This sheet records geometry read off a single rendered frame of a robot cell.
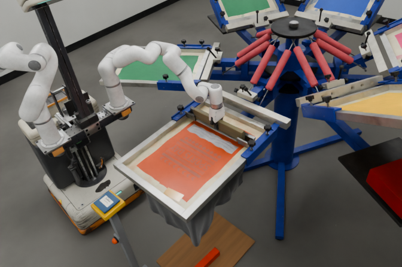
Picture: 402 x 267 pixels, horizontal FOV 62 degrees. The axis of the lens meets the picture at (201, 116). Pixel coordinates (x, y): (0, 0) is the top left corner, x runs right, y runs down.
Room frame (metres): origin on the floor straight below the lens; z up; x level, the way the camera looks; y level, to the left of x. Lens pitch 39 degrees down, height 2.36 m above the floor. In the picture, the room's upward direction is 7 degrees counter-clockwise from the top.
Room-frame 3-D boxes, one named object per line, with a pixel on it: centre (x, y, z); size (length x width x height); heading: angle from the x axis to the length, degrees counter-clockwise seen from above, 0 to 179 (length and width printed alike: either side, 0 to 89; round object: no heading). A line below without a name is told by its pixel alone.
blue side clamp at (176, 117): (1.78, 0.07, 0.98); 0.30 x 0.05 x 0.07; 134
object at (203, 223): (1.23, -0.06, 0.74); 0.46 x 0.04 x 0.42; 134
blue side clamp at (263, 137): (1.38, -0.32, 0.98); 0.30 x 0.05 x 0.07; 134
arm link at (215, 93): (1.57, -0.06, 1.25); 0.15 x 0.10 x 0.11; 74
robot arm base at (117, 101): (1.73, 0.51, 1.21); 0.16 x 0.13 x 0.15; 39
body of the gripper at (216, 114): (1.55, -0.10, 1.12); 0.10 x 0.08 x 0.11; 134
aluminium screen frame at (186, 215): (1.41, 0.05, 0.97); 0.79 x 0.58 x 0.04; 134
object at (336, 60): (2.15, -0.71, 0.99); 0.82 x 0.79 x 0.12; 134
